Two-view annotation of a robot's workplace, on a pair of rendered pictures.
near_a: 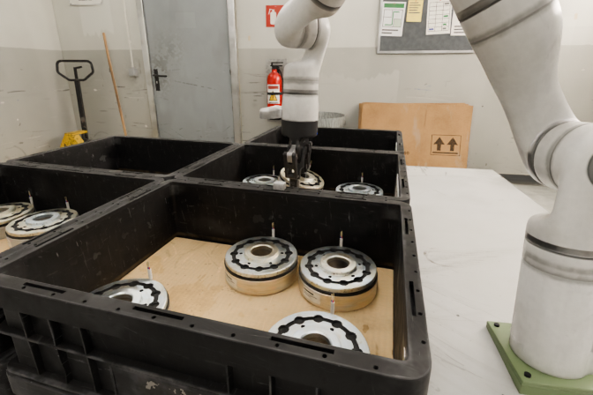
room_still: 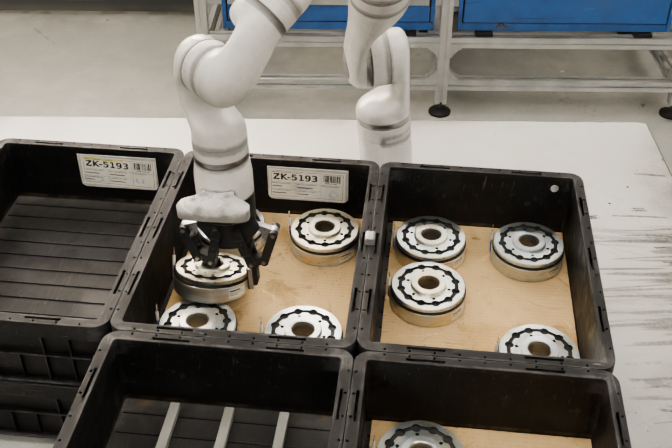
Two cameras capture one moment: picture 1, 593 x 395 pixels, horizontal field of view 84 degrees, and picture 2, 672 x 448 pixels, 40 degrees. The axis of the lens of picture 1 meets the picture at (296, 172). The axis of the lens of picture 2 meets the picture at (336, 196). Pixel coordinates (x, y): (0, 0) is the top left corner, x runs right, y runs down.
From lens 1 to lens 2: 1.34 m
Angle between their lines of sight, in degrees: 87
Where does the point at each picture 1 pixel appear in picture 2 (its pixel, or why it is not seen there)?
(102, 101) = not seen: outside the picture
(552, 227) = (404, 109)
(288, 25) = (254, 76)
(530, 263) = (391, 143)
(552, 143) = (385, 57)
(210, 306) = (487, 324)
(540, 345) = not seen: hidden behind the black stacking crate
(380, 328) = (472, 231)
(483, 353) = not seen: hidden behind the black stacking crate
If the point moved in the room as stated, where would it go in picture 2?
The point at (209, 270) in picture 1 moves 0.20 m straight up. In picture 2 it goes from (436, 341) to (446, 222)
